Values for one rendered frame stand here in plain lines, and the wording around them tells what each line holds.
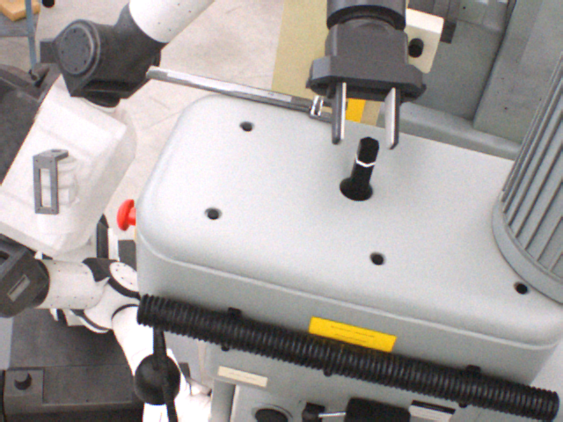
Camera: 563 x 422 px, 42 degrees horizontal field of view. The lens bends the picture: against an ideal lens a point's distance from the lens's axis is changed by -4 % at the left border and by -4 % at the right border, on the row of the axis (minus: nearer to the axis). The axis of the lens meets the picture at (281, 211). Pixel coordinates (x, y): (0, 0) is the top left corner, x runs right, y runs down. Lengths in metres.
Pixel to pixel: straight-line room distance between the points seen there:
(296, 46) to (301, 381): 2.00
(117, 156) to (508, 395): 0.74
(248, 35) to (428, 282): 3.86
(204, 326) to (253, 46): 3.73
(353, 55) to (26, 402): 1.57
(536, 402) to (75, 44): 0.82
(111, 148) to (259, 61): 3.14
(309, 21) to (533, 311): 2.06
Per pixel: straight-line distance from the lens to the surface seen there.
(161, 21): 1.16
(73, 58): 1.20
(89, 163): 1.24
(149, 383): 1.13
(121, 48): 1.20
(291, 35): 2.76
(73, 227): 1.16
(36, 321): 2.32
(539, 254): 0.76
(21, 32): 3.97
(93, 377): 2.17
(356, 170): 0.79
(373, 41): 0.81
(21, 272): 1.30
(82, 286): 1.43
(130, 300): 1.49
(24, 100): 1.23
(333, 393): 0.91
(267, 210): 0.77
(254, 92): 0.91
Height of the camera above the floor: 2.44
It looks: 45 degrees down
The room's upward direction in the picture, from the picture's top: 11 degrees clockwise
